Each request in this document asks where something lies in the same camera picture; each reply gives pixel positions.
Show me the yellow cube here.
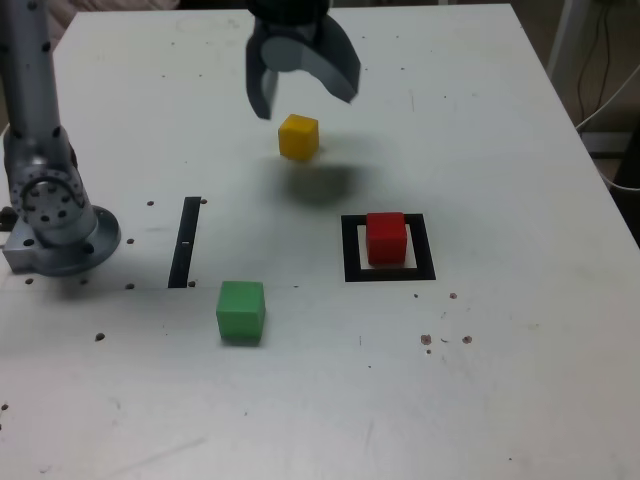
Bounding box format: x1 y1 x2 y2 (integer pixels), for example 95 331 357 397
277 113 320 162

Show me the white frame post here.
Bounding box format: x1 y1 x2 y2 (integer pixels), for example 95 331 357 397
546 0 577 76

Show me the thin black cable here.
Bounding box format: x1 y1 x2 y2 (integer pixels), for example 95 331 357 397
577 0 615 121

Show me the green cube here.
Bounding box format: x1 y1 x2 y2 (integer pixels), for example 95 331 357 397
215 280 266 346

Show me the red cube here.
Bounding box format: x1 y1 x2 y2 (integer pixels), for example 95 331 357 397
365 211 407 266

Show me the black tape strip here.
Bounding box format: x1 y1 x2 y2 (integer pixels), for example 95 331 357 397
167 196 203 290

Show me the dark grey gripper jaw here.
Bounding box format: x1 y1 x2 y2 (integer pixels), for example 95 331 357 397
244 22 281 121

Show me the white cable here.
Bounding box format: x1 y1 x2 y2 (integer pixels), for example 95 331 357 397
574 62 640 192

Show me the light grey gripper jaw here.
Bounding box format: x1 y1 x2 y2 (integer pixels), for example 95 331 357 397
262 12 363 106

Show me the black tape square outline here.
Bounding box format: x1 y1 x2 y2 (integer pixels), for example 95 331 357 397
340 213 437 283

